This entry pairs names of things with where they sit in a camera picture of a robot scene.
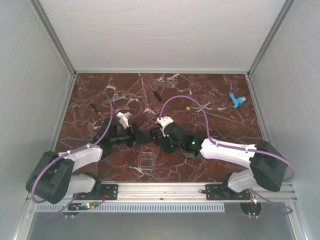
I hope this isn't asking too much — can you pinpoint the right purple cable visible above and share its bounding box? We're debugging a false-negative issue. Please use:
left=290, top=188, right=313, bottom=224
left=158, top=95, right=298, bottom=219

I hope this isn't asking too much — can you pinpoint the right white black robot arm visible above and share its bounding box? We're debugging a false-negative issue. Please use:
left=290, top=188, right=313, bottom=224
left=149, top=122, right=288, bottom=199

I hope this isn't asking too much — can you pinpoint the clear plastic fuse box cover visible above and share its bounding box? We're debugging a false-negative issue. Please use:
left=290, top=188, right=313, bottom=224
left=138, top=152, right=157, bottom=170

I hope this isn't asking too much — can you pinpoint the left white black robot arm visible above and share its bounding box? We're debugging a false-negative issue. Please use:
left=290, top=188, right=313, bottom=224
left=25, top=118, right=141, bottom=204

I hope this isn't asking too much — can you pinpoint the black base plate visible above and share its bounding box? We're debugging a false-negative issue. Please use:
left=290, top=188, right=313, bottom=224
left=76, top=184, right=119, bottom=201
left=200, top=184, right=251, bottom=201

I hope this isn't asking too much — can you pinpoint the silver wrench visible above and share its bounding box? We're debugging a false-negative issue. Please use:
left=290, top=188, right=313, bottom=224
left=194, top=100, right=213, bottom=115

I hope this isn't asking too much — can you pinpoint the blue plastic fitting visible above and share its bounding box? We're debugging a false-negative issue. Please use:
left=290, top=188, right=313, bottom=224
left=229, top=93, right=247, bottom=109

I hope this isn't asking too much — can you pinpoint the small black screwdriver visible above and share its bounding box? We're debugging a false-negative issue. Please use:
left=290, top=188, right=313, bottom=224
left=149, top=84, right=162, bottom=102

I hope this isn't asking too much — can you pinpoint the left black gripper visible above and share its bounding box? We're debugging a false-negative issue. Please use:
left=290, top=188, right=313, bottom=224
left=111, top=122, right=153, bottom=149

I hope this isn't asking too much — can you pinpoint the grey slotted cable duct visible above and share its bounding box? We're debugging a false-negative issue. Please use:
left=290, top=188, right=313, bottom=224
left=34, top=202, right=225, bottom=214

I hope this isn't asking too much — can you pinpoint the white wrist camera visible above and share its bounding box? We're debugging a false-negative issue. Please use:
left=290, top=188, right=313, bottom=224
left=156, top=116, right=174, bottom=137
left=116, top=112, right=132, bottom=129

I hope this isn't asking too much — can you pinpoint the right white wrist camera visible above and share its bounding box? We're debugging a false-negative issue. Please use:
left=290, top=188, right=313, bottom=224
left=156, top=116, right=174, bottom=137

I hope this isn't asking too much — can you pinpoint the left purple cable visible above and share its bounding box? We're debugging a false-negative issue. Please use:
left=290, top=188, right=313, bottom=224
left=31, top=99, right=115, bottom=225

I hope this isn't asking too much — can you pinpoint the purple cable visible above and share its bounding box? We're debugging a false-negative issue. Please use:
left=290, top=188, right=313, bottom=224
left=31, top=99, right=115, bottom=225
left=158, top=95, right=298, bottom=219

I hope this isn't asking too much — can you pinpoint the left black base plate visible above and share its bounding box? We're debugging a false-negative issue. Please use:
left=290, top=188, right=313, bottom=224
left=76, top=184, right=119, bottom=201

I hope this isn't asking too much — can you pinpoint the yellow black screwdriver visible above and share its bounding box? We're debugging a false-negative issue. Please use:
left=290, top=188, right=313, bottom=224
left=90, top=103, right=105, bottom=119

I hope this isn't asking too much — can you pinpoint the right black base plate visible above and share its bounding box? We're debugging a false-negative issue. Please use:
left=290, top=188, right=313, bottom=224
left=200, top=184, right=251, bottom=201

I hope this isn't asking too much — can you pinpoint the aluminium mounting rail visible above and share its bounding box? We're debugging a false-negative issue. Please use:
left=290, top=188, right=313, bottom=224
left=27, top=181, right=298, bottom=202

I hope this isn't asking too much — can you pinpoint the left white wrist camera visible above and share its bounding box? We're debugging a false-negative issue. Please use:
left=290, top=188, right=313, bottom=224
left=116, top=112, right=132, bottom=129

